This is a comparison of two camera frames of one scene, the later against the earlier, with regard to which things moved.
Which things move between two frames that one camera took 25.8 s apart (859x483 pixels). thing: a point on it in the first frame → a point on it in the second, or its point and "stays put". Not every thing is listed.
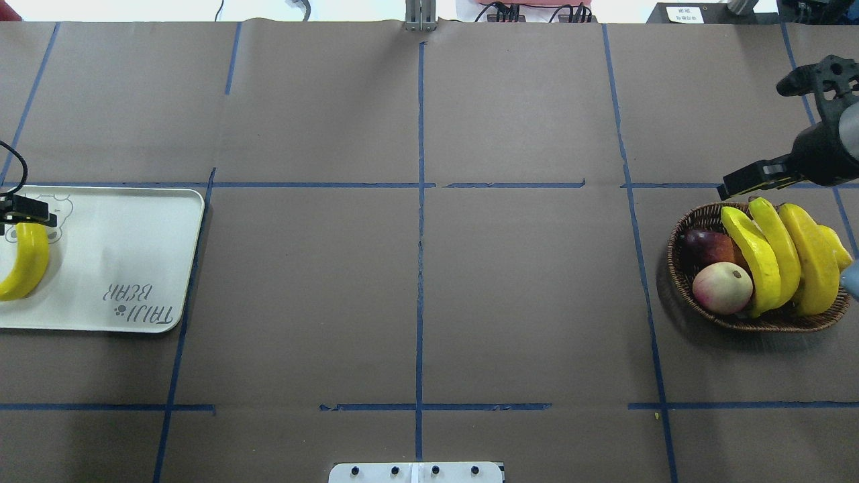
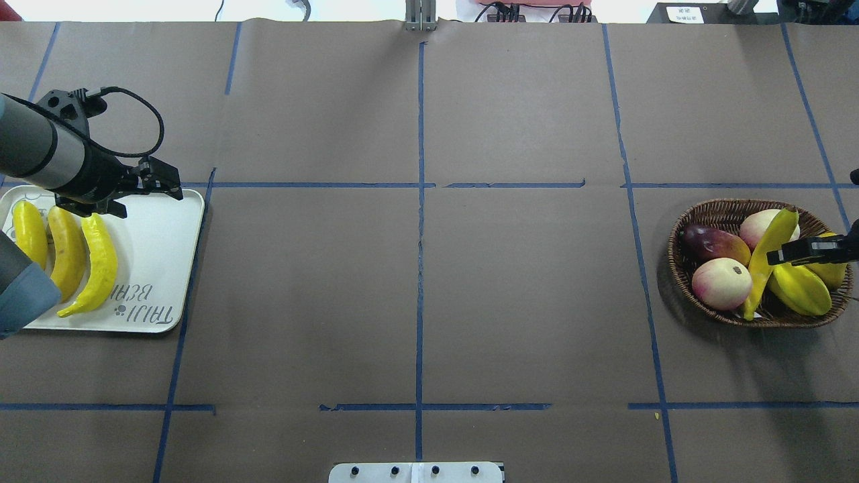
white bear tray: [119, 260] stays put
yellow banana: [790, 266] → [103, 267]
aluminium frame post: [420, 15] stays put
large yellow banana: [823, 255] → [69, 251]
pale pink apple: [723, 288] stays put
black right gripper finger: [773, 173] → [830, 249]
